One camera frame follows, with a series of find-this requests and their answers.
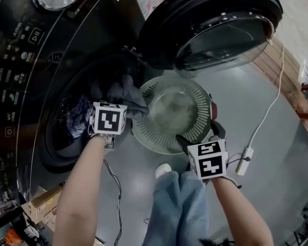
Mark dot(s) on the person's left forearm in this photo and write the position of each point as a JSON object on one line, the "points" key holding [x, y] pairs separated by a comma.
{"points": [[79, 188]]}

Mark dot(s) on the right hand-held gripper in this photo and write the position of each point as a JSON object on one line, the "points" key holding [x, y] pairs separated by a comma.
{"points": [[210, 160]]}

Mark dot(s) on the white power strip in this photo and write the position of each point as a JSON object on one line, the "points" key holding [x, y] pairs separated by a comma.
{"points": [[244, 161]]}

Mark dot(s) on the wooden plank platform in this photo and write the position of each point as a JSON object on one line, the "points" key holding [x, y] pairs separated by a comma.
{"points": [[285, 73]]}

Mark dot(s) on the round black washing machine door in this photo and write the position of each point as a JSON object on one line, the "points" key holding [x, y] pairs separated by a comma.
{"points": [[208, 29]]}

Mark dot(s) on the person's right forearm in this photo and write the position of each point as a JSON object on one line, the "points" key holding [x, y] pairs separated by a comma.
{"points": [[241, 214]]}

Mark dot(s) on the yellow cardboard box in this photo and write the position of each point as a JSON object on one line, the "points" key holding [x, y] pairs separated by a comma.
{"points": [[43, 204]]}

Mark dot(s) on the pale green laundry basket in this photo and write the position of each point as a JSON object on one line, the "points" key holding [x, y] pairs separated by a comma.
{"points": [[169, 111]]}

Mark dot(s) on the person's legs in blue jeans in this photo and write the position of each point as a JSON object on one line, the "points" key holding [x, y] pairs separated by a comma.
{"points": [[177, 209]]}

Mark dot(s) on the blue checked clothes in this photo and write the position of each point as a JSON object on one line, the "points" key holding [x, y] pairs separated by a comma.
{"points": [[78, 114]]}

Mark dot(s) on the dark grey garment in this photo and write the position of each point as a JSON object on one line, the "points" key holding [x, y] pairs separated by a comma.
{"points": [[123, 93]]}

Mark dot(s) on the black washing machine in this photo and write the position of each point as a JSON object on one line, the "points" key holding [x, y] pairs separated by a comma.
{"points": [[28, 86]]}

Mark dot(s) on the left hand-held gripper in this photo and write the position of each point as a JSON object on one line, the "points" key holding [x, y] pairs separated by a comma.
{"points": [[107, 119]]}

